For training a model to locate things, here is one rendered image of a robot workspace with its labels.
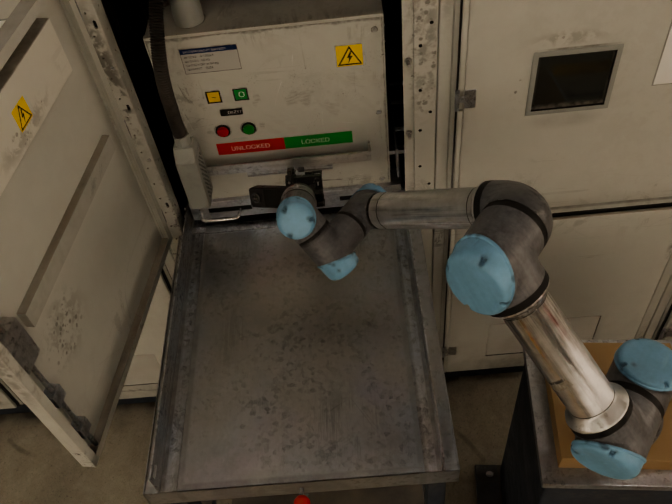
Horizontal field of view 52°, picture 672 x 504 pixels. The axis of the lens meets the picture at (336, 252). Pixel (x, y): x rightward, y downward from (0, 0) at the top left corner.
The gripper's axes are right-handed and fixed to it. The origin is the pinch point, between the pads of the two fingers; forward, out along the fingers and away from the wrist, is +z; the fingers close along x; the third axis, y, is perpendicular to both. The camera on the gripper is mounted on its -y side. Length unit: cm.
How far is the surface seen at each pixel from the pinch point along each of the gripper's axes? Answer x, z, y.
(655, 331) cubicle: -72, 42, 107
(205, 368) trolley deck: -34.7, -25.0, -22.6
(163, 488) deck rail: -48, -48, -29
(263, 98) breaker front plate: 20.0, -5.1, -4.1
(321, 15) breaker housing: 36.1, -12.0, 10.6
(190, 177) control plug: 4.8, -8.8, -22.3
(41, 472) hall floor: -99, 34, -99
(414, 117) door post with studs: 12.7, -6.2, 28.8
